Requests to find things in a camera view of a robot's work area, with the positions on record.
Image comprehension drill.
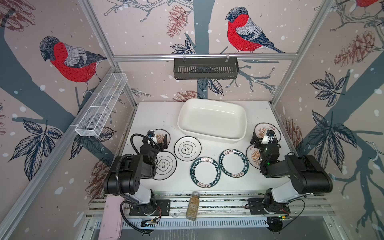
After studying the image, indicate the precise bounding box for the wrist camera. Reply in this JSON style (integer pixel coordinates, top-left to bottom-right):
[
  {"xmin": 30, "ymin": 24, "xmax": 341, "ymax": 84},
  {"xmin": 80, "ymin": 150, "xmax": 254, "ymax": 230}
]
[
  {"xmin": 261, "ymin": 132, "xmax": 276, "ymax": 145},
  {"xmin": 147, "ymin": 130, "xmax": 158, "ymax": 143}
]

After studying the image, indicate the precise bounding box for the white wire mesh shelf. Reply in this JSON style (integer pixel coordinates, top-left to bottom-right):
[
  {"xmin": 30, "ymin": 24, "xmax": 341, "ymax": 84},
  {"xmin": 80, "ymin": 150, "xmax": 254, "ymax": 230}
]
[{"xmin": 75, "ymin": 73, "xmax": 128, "ymax": 137}]

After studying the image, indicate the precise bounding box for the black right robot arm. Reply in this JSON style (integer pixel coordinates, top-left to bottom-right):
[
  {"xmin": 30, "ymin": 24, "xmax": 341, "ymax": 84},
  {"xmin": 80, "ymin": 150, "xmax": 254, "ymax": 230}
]
[{"xmin": 256, "ymin": 140, "xmax": 333, "ymax": 214}]

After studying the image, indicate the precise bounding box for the spice jar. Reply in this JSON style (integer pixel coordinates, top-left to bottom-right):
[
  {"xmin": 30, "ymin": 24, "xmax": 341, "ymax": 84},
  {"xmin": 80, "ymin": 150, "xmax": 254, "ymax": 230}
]
[{"xmin": 186, "ymin": 192, "xmax": 200, "ymax": 221}]

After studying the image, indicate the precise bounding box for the sunburst plate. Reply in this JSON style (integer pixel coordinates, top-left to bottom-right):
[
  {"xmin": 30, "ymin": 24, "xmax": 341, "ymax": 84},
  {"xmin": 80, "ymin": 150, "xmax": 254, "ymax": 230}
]
[
  {"xmin": 254, "ymin": 122, "xmax": 282, "ymax": 144},
  {"xmin": 246, "ymin": 145, "xmax": 261, "ymax": 170},
  {"xmin": 155, "ymin": 129, "xmax": 171, "ymax": 149}
]

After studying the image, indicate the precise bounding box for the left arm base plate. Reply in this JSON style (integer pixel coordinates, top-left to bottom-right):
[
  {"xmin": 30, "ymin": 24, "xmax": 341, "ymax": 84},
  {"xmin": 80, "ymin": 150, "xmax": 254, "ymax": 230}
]
[{"xmin": 129, "ymin": 200, "xmax": 171, "ymax": 217}]

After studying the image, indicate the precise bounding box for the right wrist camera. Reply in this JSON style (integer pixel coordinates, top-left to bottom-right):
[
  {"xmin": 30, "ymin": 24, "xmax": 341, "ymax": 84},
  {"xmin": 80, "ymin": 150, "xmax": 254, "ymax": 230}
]
[{"xmin": 261, "ymin": 132, "xmax": 276, "ymax": 145}]

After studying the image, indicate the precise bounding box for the white flower plate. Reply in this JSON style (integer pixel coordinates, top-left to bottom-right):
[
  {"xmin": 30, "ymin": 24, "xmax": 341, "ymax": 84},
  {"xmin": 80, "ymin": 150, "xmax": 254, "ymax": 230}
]
[
  {"xmin": 154, "ymin": 151, "xmax": 177, "ymax": 181},
  {"xmin": 174, "ymin": 136, "xmax": 202, "ymax": 162}
]

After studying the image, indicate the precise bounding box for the white flower plate upper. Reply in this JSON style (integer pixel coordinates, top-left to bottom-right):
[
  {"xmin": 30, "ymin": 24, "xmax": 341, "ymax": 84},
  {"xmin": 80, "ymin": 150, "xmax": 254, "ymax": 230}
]
[{"xmin": 174, "ymin": 136, "xmax": 202, "ymax": 162}]

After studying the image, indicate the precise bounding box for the black wall basket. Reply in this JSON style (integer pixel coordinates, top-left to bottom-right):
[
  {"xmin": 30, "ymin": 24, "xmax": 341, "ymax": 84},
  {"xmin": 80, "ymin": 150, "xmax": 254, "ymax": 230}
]
[{"xmin": 174, "ymin": 58, "xmax": 239, "ymax": 80}]

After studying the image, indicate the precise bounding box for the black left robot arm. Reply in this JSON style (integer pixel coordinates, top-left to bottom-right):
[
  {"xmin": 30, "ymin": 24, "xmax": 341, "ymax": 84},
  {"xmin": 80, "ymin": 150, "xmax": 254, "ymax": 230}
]
[{"xmin": 103, "ymin": 130, "xmax": 167, "ymax": 215}]

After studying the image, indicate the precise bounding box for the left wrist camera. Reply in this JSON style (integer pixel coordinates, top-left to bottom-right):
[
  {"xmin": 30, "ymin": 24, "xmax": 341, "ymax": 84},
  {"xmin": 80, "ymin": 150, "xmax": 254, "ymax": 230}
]
[{"xmin": 147, "ymin": 130, "xmax": 158, "ymax": 143}]

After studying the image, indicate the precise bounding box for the white flower plate lower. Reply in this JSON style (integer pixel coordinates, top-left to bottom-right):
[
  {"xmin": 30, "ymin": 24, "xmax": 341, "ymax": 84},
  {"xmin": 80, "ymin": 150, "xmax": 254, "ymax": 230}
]
[{"xmin": 154, "ymin": 151, "xmax": 177, "ymax": 181}]

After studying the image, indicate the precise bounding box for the green rim plate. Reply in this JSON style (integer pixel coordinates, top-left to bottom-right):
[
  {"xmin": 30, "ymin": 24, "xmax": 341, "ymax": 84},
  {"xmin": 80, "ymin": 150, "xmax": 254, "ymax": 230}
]
[
  {"xmin": 219, "ymin": 149, "xmax": 249, "ymax": 178},
  {"xmin": 190, "ymin": 157, "xmax": 221, "ymax": 188}
]

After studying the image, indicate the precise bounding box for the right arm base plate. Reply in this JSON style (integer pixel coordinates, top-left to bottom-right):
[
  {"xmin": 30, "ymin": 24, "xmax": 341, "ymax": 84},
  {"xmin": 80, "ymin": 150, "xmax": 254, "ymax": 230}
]
[{"xmin": 248, "ymin": 198, "xmax": 291, "ymax": 215}]

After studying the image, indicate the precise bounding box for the white plastic bin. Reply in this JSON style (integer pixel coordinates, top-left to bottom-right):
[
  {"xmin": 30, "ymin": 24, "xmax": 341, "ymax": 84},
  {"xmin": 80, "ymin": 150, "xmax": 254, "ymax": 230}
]
[{"xmin": 178, "ymin": 99, "xmax": 247, "ymax": 144}]

